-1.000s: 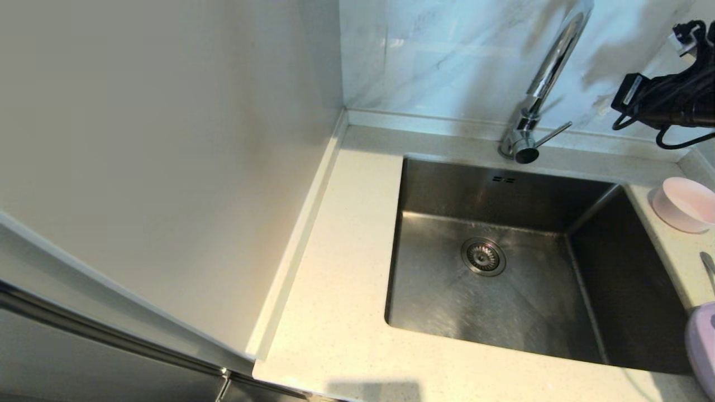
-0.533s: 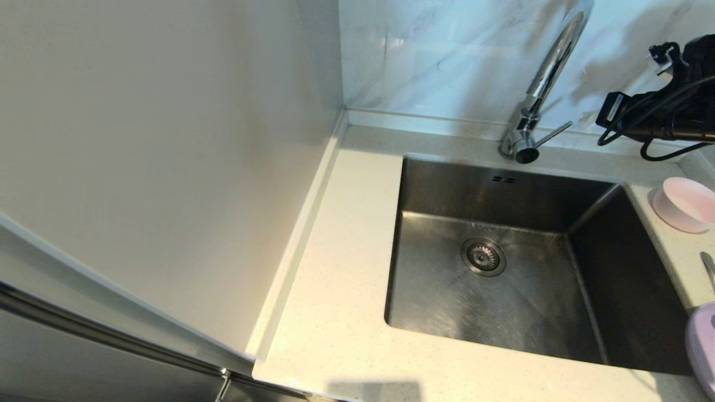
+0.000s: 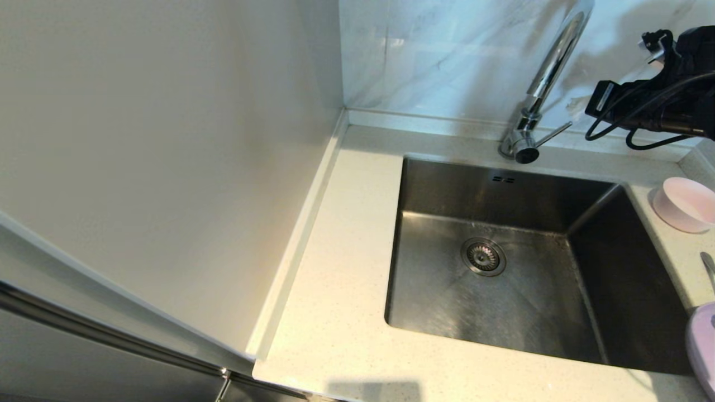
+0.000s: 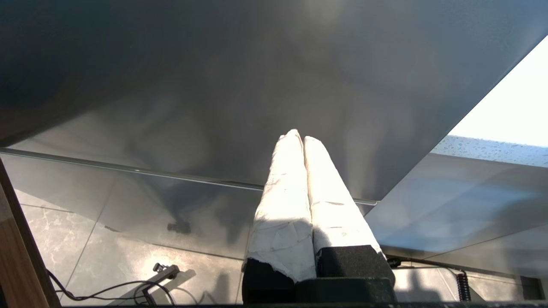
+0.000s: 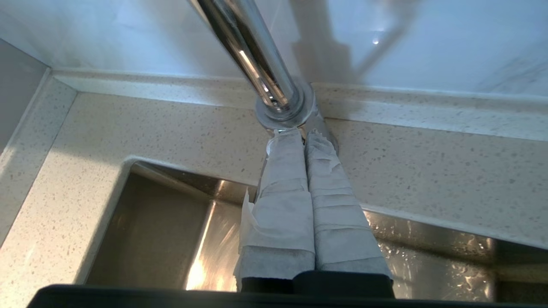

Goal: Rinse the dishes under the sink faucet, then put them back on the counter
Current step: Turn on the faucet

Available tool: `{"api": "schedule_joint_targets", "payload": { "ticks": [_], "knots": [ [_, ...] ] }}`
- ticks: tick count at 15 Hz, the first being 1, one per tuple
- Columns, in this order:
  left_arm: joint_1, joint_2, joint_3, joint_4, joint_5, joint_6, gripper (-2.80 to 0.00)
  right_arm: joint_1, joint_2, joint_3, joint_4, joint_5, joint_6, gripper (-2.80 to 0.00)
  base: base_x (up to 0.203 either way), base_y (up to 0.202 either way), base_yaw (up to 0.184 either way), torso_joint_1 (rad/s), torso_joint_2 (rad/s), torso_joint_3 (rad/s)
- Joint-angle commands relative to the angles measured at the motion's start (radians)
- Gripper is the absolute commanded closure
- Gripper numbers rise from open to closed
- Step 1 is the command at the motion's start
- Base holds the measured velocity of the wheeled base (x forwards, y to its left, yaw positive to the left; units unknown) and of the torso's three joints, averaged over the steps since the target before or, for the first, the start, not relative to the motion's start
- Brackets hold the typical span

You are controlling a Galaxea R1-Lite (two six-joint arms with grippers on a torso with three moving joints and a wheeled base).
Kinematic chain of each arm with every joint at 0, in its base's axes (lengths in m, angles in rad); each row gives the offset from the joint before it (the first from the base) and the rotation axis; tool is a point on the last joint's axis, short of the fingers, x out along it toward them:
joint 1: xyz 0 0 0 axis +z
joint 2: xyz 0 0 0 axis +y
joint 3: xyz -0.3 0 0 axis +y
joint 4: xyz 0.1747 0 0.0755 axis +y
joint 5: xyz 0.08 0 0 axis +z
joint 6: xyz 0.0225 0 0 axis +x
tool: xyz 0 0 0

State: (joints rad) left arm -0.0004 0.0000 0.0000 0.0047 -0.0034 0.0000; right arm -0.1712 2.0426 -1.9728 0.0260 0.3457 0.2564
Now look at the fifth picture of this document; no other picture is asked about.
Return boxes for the right gripper white-wrapped left finger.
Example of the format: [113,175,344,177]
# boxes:
[233,128,316,293]

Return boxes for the chrome gooseneck faucet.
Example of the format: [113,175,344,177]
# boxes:
[188,0,340,155]

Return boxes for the stainless steel sink basin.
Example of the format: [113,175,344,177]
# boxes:
[86,161,548,302]

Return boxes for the right gripper white-wrapped right finger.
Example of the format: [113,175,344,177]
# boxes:
[293,130,395,298]

